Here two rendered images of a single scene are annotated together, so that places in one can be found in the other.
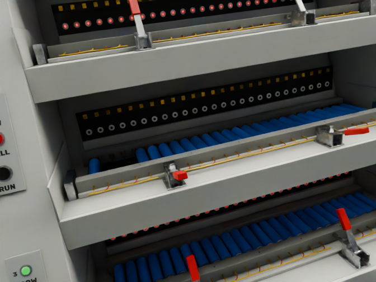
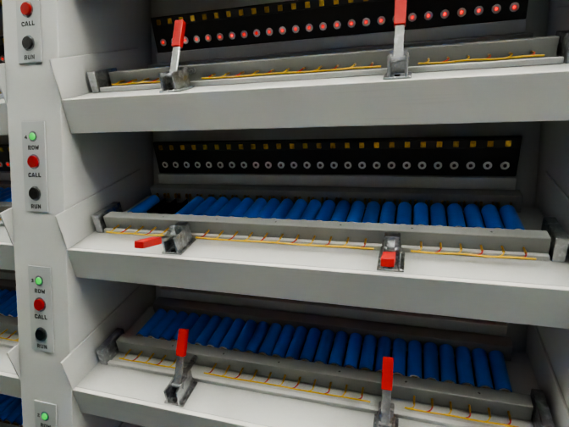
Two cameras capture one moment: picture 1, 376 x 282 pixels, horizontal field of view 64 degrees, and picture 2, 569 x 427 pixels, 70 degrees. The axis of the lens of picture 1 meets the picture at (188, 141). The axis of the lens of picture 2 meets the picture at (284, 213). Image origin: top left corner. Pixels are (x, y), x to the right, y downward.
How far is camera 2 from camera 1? 0.35 m
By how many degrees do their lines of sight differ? 30
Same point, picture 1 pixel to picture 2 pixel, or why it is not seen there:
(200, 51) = (225, 102)
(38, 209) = (54, 232)
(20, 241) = (39, 255)
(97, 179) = (121, 219)
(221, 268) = (227, 358)
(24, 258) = (39, 270)
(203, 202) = (196, 279)
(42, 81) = (74, 113)
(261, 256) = (276, 368)
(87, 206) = (97, 243)
